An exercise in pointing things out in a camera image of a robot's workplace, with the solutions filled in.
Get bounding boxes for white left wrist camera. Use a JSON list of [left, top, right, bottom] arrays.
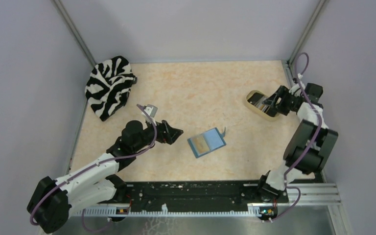
[[144, 104, 158, 118]]

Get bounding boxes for beige card tray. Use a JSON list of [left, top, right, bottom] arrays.
[[245, 90, 280, 121]]

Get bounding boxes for teal leather card holder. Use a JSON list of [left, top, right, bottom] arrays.
[[187, 127, 227, 159]]

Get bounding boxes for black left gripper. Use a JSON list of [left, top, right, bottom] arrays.
[[133, 116, 183, 152]]

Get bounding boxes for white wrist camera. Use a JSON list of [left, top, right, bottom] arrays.
[[144, 104, 158, 118], [291, 73, 305, 95]]

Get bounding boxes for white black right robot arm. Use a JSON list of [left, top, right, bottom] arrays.
[[256, 83, 338, 202]]

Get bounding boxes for aluminium frame rail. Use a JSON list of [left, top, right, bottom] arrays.
[[71, 183, 343, 218]]

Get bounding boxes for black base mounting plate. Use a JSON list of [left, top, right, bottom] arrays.
[[95, 180, 289, 214]]

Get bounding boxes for zebra striped cloth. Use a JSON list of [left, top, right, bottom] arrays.
[[85, 55, 138, 121]]

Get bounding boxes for cards in tray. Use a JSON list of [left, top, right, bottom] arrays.
[[247, 91, 269, 114]]

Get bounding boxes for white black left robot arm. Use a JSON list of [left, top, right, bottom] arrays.
[[27, 120, 183, 234]]

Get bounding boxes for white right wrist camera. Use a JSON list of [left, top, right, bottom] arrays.
[[291, 73, 305, 95]]

